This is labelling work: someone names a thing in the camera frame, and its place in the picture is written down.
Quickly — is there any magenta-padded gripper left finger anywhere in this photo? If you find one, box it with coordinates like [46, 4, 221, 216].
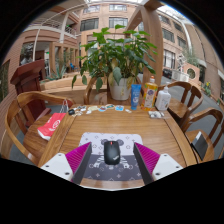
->
[40, 141, 93, 185]

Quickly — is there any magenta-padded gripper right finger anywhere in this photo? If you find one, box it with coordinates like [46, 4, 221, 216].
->
[133, 142, 184, 186]

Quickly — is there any black computer mouse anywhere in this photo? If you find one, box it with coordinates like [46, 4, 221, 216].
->
[103, 140, 121, 166]

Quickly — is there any grey white bear-print mouse pad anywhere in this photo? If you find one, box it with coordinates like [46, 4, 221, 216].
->
[77, 132, 145, 182]

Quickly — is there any wooden armchair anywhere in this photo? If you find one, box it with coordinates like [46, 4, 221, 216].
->
[0, 90, 76, 166]
[181, 107, 224, 163]
[158, 80, 204, 128]
[83, 74, 113, 106]

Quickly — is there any red bag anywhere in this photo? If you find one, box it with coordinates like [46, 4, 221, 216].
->
[37, 99, 69, 141]

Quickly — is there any black notebook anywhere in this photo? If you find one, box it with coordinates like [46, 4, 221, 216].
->
[190, 130, 210, 161]

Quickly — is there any clear plastic packet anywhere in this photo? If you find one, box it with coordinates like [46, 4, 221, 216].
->
[148, 110, 166, 120]

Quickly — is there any white pump bottle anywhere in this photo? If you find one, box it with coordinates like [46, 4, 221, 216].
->
[154, 85, 172, 112]

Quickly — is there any yellow liquid bottle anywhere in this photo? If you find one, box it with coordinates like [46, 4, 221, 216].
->
[141, 75, 159, 112]

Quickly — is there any blue tube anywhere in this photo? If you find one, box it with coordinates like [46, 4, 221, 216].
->
[130, 83, 142, 111]

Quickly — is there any dark red wooden podium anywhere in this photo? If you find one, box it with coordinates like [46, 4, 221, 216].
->
[9, 59, 48, 128]

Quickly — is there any white statue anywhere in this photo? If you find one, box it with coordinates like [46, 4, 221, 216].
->
[176, 54, 188, 73]

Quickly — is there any dark statue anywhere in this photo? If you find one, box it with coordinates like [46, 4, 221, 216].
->
[19, 43, 34, 66]

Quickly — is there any green plant in white pot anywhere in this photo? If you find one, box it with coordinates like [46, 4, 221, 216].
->
[71, 24, 158, 102]

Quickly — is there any wooden post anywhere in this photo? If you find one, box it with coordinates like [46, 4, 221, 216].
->
[141, 4, 164, 88]

